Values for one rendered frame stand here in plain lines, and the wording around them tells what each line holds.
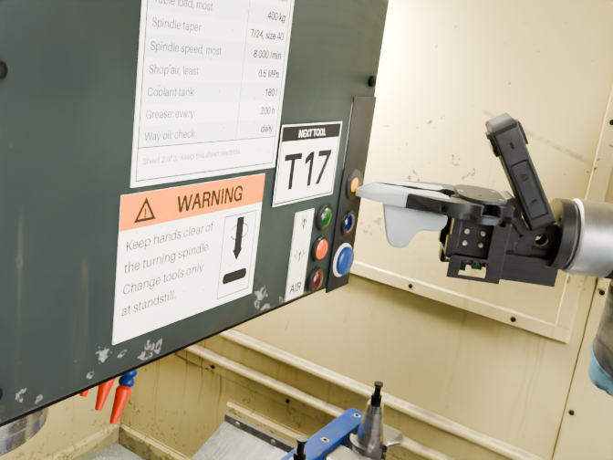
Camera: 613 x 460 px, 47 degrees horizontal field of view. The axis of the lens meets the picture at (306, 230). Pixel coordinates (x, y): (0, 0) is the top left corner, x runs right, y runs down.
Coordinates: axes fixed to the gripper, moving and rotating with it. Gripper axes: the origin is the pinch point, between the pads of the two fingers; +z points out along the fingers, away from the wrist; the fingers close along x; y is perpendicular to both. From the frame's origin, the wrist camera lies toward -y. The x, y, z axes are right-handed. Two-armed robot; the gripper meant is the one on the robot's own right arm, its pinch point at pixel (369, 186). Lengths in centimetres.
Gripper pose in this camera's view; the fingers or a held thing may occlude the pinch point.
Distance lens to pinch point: 71.8
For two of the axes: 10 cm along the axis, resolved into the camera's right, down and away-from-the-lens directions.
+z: -9.9, -1.4, 0.2
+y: -1.3, 9.5, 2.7
